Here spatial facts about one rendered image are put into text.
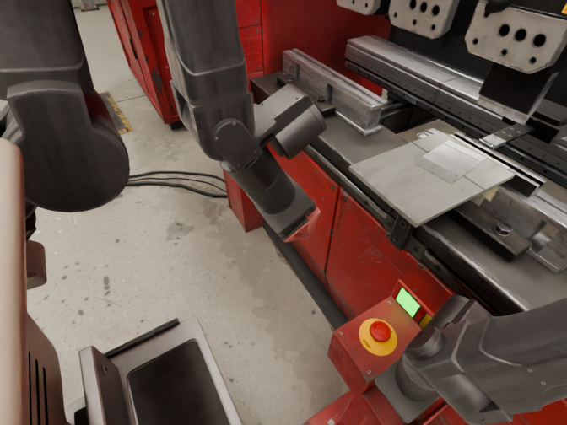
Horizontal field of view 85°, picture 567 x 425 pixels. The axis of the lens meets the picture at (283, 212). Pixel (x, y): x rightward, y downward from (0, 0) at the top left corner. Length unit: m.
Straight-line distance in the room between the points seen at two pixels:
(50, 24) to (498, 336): 0.40
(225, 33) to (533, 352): 0.34
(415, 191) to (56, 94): 0.53
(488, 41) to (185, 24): 0.55
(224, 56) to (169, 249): 1.62
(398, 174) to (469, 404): 0.40
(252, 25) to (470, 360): 1.18
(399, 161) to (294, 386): 1.03
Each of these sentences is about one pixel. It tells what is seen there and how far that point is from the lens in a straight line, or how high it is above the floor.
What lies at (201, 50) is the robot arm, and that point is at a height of 1.29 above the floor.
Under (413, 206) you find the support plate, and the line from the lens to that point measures 0.59.
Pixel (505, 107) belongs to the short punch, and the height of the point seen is 1.10.
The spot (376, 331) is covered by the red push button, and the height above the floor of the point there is 0.81.
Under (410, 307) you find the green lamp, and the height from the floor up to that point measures 0.81.
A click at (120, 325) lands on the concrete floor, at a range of 1.69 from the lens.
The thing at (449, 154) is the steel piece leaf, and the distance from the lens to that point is 0.74.
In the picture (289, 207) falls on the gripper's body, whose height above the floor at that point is 1.08.
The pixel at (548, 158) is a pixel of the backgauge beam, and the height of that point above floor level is 0.93.
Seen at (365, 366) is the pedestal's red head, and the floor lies 0.78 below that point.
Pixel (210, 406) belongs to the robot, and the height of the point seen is 1.04.
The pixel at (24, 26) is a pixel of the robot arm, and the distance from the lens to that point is 0.26.
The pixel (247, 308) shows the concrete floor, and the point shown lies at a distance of 1.56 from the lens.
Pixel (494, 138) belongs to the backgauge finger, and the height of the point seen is 1.01.
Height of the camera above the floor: 1.38
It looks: 46 degrees down
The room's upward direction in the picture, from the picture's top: straight up
